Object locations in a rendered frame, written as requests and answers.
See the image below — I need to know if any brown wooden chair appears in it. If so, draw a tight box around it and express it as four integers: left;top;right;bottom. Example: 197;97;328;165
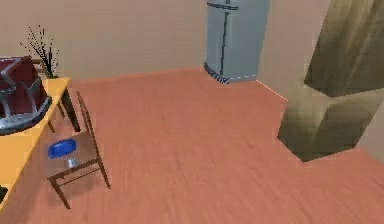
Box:
45;90;112;211

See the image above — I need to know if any grey fridge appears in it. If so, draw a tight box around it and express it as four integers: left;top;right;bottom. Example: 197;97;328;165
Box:
203;0;271;85

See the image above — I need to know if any dark spiky house plant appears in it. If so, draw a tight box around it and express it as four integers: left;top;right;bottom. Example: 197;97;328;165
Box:
19;24;61;80

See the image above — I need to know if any dark red toaster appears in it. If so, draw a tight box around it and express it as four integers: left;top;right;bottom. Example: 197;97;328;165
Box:
0;55;53;136

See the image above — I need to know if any orange wooden table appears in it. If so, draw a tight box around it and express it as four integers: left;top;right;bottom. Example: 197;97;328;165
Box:
0;76;82;212

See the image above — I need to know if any black fridge handle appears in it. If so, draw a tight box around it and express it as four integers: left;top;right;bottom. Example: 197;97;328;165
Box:
219;11;229;76

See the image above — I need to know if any olive brown wall cupboard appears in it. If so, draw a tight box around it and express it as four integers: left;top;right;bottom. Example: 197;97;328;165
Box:
303;0;384;99

